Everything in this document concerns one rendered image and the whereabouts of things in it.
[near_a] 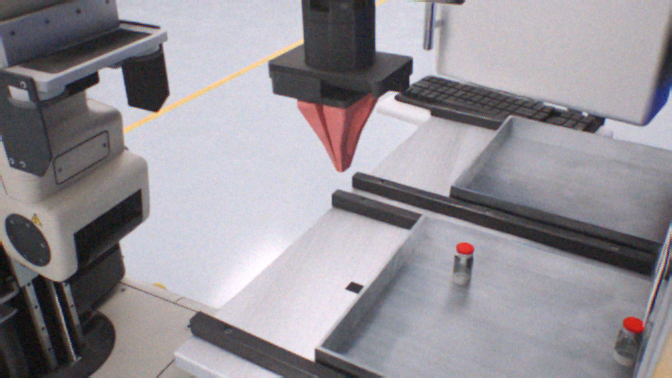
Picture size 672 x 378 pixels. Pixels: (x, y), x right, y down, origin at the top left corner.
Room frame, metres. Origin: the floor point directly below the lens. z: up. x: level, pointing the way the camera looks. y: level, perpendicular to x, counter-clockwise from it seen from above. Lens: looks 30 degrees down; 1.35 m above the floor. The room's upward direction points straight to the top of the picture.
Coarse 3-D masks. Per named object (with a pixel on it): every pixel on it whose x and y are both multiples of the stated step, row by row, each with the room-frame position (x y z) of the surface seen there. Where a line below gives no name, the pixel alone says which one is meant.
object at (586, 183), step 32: (512, 128) 0.95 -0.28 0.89; (544, 128) 0.92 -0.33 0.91; (480, 160) 0.82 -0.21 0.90; (512, 160) 0.86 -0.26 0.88; (544, 160) 0.86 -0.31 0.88; (576, 160) 0.86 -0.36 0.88; (608, 160) 0.86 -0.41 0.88; (640, 160) 0.85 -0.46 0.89; (480, 192) 0.71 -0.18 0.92; (512, 192) 0.77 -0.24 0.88; (544, 192) 0.77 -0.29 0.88; (576, 192) 0.77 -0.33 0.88; (608, 192) 0.77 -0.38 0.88; (640, 192) 0.77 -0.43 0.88; (576, 224) 0.65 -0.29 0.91; (608, 224) 0.69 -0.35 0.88; (640, 224) 0.69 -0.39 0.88
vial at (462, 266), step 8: (456, 256) 0.57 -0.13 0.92; (464, 256) 0.56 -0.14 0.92; (472, 256) 0.57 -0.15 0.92; (456, 264) 0.57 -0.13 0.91; (464, 264) 0.56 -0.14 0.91; (472, 264) 0.57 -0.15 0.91; (456, 272) 0.57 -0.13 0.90; (464, 272) 0.56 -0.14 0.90; (456, 280) 0.57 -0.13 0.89; (464, 280) 0.56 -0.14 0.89
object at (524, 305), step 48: (432, 240) 0.65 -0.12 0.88; (480, 240) 0.62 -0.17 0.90; (384, 288) 0.56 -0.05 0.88; (432, 288) 0.56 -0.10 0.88; (480, 288) 0.56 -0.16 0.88; (528, 288) 0.56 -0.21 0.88; (576, 288) 0.56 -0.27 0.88; (624, 288) 0.54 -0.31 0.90; (336, 336) 0.46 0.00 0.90; (384, 336) 0.48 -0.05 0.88; (432, 336) 0.48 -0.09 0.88; (480, 336) 0.48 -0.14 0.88; (528, 336) 0.48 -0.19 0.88; (576, 336) 0.48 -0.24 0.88
